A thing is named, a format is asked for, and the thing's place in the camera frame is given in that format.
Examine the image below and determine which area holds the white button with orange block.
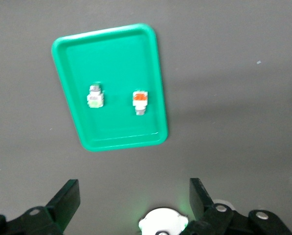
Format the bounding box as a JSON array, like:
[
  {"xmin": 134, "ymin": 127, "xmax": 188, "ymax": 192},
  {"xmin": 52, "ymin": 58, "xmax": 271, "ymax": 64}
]
[{"xmin": 132, "ymin": 90, "xmax": 149, "ymax": 116}]

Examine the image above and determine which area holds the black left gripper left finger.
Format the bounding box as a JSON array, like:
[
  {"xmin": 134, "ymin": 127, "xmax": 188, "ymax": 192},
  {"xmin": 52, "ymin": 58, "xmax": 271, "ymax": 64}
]
[{"xmin": 0, "ymin": 179, "xmax": 81, "ymax": 235}]

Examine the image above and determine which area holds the dark grey table mat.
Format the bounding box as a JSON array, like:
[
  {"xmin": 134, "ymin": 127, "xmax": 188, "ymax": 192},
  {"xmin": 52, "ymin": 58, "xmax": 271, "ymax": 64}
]
[{"xmin": 0, "ymin": 0, "xmax": 292, "ymax": 235}]

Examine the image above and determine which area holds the green plastic tray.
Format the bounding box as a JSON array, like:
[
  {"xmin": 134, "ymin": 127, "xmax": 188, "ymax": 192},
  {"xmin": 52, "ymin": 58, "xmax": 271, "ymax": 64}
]
[{"xmin": 51, "ymin": 23, "xmax": 169, "ymax": 152}]

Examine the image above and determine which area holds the white button with green block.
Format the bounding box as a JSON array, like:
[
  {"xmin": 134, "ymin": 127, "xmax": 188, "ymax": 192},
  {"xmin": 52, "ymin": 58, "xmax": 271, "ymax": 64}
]
[{"xmin": 86, "ymin": 82, "xmax": 105, "ymax": 109}]

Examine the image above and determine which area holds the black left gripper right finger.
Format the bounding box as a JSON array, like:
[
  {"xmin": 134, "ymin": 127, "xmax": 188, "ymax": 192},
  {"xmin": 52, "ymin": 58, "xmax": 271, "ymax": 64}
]
[{"xmin": 180, "ymin": 178, "xmax": 292, "ymax": 235}]

